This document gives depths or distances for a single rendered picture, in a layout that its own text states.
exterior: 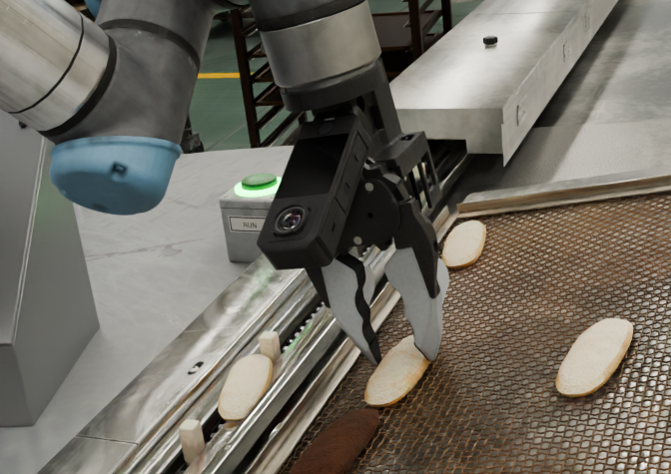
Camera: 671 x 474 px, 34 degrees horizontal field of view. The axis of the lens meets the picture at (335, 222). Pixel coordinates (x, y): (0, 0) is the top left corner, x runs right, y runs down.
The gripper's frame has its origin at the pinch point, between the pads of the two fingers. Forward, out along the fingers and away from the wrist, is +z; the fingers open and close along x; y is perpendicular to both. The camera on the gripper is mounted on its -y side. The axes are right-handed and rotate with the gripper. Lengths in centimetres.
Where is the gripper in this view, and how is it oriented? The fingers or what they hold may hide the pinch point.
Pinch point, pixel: (396, 350)
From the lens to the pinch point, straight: 80.1
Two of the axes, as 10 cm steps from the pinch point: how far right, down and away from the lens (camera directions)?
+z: 2.8, 9.1, 2.9
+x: -8.8, 1.2, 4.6
